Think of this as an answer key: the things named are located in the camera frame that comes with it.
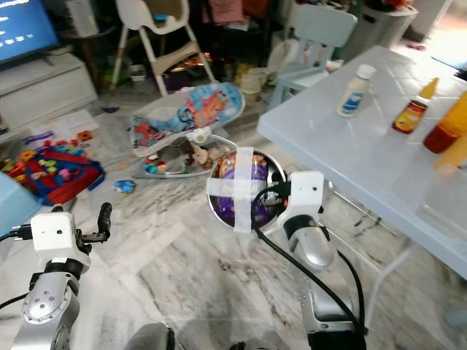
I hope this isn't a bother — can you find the taped bowl with purple packs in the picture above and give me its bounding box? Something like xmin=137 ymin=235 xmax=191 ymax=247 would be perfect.
xmin=205 ymin=146 xmax=287 ymax=235

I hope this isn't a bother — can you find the small blue floor toy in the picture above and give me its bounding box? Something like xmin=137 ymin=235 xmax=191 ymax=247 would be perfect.
xmin=113 ymin=179 xmax=136 ymax=197

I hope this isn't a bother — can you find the red and blue toy bag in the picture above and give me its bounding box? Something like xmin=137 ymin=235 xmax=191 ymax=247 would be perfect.
xmin=11 ymin=145 xmax=106 ymax=207

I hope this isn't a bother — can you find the light blue plastic bin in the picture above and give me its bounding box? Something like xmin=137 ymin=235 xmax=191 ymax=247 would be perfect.
xmin=0 ymin=174 xmax=25 ymax=221

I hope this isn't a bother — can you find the light blue folding table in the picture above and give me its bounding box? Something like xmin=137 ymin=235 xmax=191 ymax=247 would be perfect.
xmin=256 ymin=45 xmax=467 ymax=281

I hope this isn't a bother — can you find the white paper sheet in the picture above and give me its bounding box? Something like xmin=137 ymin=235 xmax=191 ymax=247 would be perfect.
xmin=36 ymin=109 xmax=99 ymax=141

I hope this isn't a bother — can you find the grey robot leg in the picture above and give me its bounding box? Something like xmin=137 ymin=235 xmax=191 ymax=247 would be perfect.
xmin=123 ymin=323 xmax=177 ymax=350

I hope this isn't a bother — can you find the cream round basket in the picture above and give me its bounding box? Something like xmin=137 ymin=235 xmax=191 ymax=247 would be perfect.
xmin=238 ymin=67 xmax=265 ymax=95

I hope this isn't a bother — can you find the colourful baby bouncer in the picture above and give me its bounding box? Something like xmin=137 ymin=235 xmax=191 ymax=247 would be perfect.
xmin=127 ymin=81 xmax=246 ymax=180

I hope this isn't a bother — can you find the white mayonnaise bottle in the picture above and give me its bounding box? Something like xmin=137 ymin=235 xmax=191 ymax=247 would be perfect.
xmin=336 ymin=63 xmax=377 ymax=119

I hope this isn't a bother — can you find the white television cabinet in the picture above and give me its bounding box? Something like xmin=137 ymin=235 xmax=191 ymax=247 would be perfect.
xmin=0 ymin=52 xmax=100 ymax=126

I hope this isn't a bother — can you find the yellow capped sauce bottle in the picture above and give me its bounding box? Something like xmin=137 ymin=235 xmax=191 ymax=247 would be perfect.
xmin=391 ymin=77 xmax=441 ymax=136

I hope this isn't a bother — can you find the light blue kids chair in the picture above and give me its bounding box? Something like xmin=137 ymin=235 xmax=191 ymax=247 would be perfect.
xmin=266 ymin=5 xmax=359 ymax=112

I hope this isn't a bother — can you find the red ketchup bottle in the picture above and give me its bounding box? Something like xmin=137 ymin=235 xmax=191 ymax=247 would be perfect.
xmin=422 ymin=109 xmax=462 ymax=155

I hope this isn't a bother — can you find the orange juice bottle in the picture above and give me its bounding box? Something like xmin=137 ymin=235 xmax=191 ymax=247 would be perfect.
xmin=435 ymin=90 xmax=467 ymax=177

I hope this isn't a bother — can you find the white baby high chair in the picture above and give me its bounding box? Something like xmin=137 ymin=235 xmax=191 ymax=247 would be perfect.
xmin=112 ymin=0 xmax=214 ymax=96

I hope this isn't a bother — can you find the flat screen television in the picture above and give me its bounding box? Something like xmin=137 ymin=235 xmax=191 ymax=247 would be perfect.
xmin=0 ymin=0 xmax=61 ymax=66

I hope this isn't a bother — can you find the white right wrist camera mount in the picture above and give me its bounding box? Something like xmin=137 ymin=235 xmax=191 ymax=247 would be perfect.
xmin=287 ymin=171 xmax=327 ymax=225

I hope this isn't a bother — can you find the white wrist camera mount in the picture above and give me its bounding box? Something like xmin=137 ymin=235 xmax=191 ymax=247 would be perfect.
xmin=31 ymin=211 xmax=79 ymax=265
xmin=287 ymin=171 xmax=327 ymax=225

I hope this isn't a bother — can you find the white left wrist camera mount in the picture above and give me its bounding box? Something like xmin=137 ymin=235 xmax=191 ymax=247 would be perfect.
xmin=31 ymin=211 xmax=79 ymax=265

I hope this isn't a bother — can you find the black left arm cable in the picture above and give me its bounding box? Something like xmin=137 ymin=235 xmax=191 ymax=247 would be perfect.
xmin=0 ymin=227 xmax=39 ymax=313

